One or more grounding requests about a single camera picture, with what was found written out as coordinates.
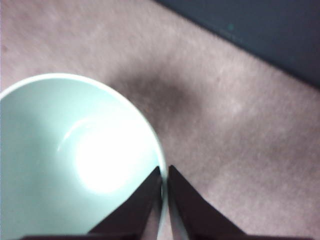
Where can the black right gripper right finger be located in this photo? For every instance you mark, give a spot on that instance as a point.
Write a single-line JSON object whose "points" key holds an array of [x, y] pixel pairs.
{"points": [[200, 215]]}

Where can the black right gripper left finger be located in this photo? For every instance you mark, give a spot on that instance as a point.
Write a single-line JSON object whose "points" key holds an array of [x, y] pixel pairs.
{"points": [[135, 215]]}

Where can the teal ribbed bowl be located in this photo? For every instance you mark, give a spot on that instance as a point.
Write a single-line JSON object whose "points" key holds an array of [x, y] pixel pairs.
{"points": [[50, 150]]}

